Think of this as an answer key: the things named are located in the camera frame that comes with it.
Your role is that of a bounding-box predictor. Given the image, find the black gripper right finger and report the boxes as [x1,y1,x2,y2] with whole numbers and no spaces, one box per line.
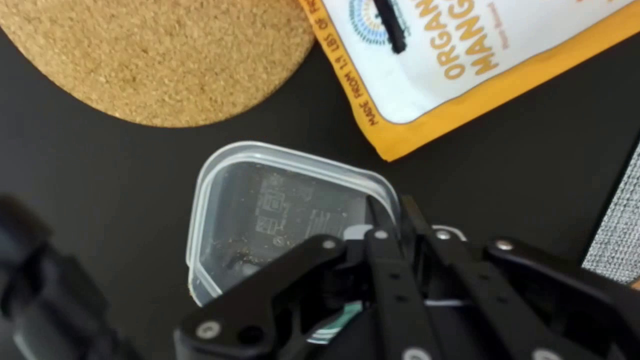
[399,194,640,360]

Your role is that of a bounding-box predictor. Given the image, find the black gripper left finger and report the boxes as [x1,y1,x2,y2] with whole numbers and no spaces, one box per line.
[174,197,437,360]

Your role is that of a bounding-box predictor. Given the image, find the small clear plastic lunchbox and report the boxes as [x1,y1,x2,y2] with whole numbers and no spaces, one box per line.
[185,141,405,347]

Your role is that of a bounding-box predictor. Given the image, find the grey woven placemat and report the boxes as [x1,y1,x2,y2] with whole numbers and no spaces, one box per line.
[581,141,640,289]

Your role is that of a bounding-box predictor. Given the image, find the orange white mango snack bag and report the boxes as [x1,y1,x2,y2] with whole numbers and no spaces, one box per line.
[298,0,640,164]

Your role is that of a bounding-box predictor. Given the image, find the round cork mat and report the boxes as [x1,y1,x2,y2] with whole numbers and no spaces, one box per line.
[0,0,316,130]

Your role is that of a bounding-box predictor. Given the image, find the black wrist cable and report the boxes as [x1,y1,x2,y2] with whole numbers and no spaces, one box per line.
[0,193,138,360]

